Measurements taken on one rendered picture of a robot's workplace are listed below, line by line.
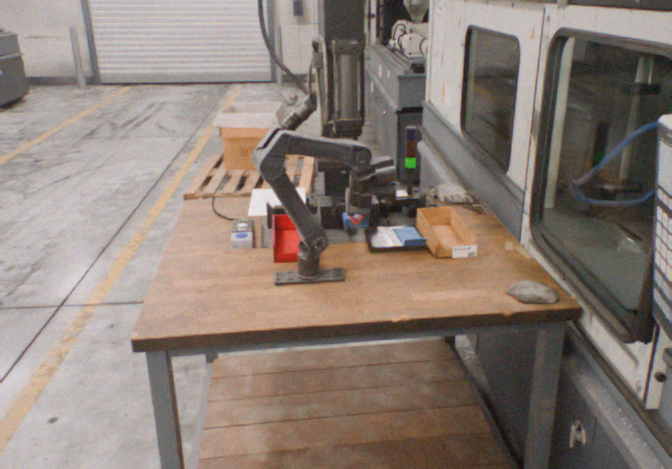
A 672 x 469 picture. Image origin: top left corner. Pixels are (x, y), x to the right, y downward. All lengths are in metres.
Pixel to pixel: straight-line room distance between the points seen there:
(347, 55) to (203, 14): 9.38
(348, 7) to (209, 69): 9.39
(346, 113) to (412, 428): 1.11
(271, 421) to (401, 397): 0.49
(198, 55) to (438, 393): 9.51
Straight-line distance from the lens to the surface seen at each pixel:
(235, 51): 11.21
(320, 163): 1.96
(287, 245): 1.92
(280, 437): 2.23
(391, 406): 2.34
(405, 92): 5.06
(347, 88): 1.92
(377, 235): 1.94
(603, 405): 1.69
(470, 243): 1.88
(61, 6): 11.88
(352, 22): 1.99
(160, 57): 11.44
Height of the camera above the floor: 1.68
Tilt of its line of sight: 21 degrees down
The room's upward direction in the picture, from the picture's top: 1 degrees counter-clockwise
